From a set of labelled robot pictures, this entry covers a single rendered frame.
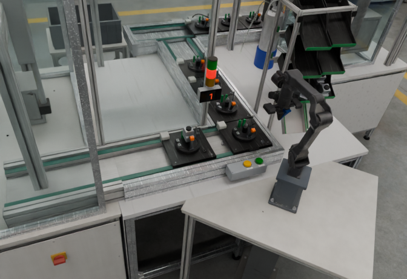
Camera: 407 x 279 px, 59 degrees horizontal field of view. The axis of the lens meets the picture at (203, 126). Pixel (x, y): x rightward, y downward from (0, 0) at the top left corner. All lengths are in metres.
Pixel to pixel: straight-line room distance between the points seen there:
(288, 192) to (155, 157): 0.71
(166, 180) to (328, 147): 1.04
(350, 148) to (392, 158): 1.55
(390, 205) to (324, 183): 1.41
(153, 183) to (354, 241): 0.99
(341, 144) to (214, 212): 0.97
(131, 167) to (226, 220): 0.55
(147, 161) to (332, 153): 1.09
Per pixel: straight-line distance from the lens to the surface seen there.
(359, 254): 1.87
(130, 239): 1.96
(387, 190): 3.53
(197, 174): 1.83
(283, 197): 1.82
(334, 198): 2.02
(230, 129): 2.05
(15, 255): 1.90
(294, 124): 2.10
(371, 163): 3.70
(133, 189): 1.75
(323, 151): 2.25
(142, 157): 1.93
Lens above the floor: 2.30
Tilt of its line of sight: 41 degrees down
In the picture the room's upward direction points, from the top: 6 degrees clockwise
